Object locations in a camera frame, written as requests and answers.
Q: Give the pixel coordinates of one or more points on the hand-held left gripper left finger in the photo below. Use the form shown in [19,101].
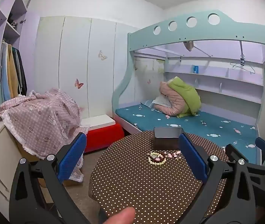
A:
[73,154]

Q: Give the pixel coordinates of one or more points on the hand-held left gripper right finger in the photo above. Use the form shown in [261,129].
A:
[193,156]

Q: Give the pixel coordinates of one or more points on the dark metal box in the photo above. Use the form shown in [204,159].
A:
[165,140]

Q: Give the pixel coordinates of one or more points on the person's left hand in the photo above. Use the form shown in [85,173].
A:
[120,215]

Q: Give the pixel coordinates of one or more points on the blue printed mattress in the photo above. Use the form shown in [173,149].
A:
[193,126]

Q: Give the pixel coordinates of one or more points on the red stool white top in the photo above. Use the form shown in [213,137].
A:
[104,137]

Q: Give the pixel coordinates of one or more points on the white board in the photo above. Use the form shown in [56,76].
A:
[97,121]

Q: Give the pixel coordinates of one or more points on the pink printed blanket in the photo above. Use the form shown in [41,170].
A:
[41,121]

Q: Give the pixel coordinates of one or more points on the brown polka dot tablecloth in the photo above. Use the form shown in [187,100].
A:
[146,186]

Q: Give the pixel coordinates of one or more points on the pink padded jacket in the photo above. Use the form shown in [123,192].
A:
[169,98]

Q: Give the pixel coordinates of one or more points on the green padded jacket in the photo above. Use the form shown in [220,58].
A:
[188,93]

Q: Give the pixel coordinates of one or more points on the white pillow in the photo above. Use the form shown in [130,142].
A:
[159,101]

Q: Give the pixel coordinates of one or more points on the white bed shelf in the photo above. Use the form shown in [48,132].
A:
[216,81]

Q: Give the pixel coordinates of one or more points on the small blue box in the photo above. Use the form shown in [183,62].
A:
[195,69]

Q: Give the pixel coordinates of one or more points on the black hanging tag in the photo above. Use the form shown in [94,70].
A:
[242,60]

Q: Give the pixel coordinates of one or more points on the dark hanging garment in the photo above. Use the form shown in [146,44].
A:
[21,74]

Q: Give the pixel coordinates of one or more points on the yellow hanging garment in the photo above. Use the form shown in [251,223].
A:
[13,74]

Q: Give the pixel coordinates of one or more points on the white wardrobe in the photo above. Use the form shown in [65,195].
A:
[76,51]

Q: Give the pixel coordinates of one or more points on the light blue hanging garment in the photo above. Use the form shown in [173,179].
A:
[5,74]

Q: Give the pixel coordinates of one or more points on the brown hanging cloth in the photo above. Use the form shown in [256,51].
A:
[188,45]

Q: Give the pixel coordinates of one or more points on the large butterfly wall sticker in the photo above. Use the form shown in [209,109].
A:
[78,84]

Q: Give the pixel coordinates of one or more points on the small butterfly wall sticker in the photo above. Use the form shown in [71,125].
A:
[149,82]

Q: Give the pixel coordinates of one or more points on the pale butterfly wall sticker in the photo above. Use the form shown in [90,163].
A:
[102,55]

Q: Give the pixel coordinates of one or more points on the teal bunk bed frame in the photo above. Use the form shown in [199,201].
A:
[193,35]

